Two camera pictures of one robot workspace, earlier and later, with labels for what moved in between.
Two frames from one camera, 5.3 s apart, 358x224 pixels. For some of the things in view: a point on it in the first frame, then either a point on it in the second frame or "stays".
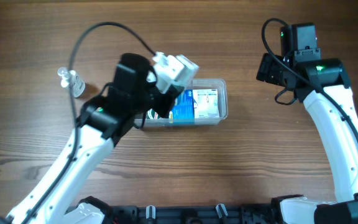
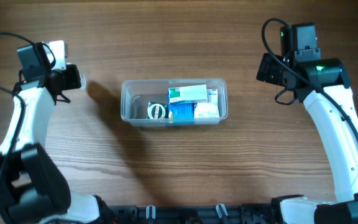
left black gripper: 165,101 -> 72,76
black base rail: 217,214 stays
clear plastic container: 204,102 stays
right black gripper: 266,71 stays
